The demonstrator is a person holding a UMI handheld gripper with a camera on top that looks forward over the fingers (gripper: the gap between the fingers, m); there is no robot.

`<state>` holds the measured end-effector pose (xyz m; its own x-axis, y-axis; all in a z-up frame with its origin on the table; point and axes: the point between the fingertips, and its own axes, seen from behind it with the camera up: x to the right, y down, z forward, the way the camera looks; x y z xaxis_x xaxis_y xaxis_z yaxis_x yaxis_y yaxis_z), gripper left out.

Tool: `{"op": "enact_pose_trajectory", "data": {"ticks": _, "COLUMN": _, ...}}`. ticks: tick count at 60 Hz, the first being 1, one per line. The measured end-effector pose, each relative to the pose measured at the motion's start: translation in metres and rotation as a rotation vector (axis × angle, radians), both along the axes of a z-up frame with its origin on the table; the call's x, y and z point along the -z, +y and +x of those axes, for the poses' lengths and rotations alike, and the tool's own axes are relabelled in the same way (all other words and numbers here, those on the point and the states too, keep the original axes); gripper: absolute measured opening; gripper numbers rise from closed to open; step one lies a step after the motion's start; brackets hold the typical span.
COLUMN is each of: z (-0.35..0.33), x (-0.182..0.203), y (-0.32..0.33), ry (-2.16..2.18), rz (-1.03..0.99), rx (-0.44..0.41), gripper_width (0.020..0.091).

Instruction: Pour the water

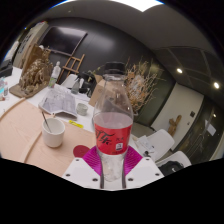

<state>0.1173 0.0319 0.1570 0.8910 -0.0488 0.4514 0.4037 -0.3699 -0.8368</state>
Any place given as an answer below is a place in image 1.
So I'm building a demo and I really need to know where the beige wooden board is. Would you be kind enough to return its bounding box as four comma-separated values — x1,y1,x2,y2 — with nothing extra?
0,98,44,160
24,114,98,178

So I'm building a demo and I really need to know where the yellow marker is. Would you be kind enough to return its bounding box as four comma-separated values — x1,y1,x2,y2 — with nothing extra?
68,119,85,130

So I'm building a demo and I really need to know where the brown carved sculpture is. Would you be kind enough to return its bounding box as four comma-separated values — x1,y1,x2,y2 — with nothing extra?
9,44,54,99

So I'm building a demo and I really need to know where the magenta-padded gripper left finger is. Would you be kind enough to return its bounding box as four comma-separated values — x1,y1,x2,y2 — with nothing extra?
62,145,105,190

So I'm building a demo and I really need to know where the flat round red coaster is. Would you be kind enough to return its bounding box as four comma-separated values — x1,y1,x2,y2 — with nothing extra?
72,144,91,159

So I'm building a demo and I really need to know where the metal spoon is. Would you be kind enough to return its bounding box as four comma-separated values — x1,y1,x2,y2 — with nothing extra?
40,110,53,134

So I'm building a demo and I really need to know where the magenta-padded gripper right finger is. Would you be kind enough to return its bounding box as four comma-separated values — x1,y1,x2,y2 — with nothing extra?
121,145,165,190

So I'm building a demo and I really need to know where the grey spray bottle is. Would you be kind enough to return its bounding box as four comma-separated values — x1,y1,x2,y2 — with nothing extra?
70,77,84,95

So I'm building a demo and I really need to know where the black backpack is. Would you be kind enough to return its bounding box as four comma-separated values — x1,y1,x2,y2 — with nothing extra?
159,160,185,177

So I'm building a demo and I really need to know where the white ceramic mug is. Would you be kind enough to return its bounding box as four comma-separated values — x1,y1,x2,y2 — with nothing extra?
41,117,67,149

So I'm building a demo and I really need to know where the wooden easel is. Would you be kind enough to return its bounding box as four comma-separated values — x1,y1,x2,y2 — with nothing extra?
56,53,86,84

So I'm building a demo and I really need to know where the clear red-labelled drink bottle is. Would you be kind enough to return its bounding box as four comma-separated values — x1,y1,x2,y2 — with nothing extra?
92,60,135,192

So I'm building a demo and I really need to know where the white spray bottle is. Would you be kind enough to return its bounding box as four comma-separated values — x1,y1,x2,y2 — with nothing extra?
48,60,63,89

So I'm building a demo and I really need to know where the potted dried branch plant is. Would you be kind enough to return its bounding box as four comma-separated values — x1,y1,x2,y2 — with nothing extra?
124,58,159,116

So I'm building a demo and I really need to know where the black wall screen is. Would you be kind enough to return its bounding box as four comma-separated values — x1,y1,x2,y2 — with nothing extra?
38,25,88,56

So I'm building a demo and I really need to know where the wooden wall figure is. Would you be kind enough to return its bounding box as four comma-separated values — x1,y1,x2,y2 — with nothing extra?
167,114,183,138

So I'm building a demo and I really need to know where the beige cabinet with posters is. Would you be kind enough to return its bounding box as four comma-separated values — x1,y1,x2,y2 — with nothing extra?
13,21,49,68

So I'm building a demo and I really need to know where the black tabletop appliance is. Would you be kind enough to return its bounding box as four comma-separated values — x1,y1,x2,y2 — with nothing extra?
79,71,98,98

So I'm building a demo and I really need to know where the small white cup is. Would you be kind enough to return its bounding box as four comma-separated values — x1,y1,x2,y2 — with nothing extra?
75,102,89,117

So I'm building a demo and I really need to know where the flat black box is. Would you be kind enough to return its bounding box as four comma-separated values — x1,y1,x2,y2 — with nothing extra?
0,59,14,79

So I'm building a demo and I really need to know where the long ceiling light panel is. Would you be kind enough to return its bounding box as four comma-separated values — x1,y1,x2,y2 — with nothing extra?
113,0,164,13

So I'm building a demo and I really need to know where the open printed newspaper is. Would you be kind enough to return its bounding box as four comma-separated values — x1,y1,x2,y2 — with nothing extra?
38,87,79,119

